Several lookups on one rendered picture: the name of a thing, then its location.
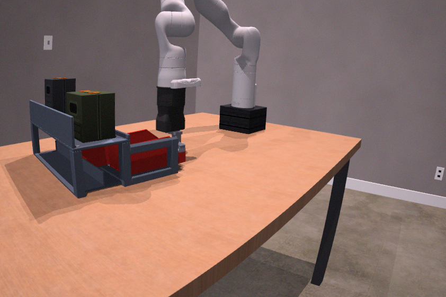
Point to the black case with orange latches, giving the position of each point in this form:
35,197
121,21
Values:
55,92

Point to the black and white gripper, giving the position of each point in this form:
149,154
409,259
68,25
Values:
170,118

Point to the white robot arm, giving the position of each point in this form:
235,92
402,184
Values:
176,20

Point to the red bin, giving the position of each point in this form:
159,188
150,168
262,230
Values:
97,156
143,161

